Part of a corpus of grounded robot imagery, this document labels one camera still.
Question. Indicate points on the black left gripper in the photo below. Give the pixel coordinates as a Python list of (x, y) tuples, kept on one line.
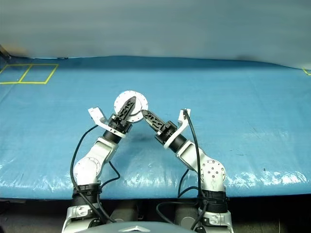
[(119, 123)]

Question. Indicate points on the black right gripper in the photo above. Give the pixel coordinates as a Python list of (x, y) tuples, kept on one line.
[(167, 131)]

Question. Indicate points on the round silver motor stator housing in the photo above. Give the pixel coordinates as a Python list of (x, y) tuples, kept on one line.
[(141, 100)]

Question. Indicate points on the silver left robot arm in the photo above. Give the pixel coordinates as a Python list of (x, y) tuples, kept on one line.
[(97, 157)]

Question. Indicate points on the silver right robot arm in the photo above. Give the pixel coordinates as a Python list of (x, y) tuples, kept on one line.
[(192, 157)]

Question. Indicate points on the blue plastic table cover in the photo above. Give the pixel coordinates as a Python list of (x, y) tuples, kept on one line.
[(218, 97)]

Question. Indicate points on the grey rounded cylinder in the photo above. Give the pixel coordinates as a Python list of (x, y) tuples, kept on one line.
[(126, 211), (185, 214)]

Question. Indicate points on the yellow tape double square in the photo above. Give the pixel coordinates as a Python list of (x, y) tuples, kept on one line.
[(24, 72)]

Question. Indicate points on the grey robot torso shell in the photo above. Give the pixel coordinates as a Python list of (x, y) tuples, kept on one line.
[(136, 228)]

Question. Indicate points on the slanted metal bar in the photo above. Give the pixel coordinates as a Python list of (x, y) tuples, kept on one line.
[(5, 53)]

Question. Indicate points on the yellow tape corner mark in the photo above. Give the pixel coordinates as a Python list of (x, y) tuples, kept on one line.
[(307, 71)]

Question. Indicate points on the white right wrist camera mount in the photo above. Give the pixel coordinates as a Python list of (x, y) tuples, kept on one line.
[(182, 121)]

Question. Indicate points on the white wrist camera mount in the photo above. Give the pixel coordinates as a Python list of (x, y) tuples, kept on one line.
[(97, 114), (182, 121)]

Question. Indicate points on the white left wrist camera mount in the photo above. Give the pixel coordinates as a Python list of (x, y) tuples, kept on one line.
[(97, 114)]

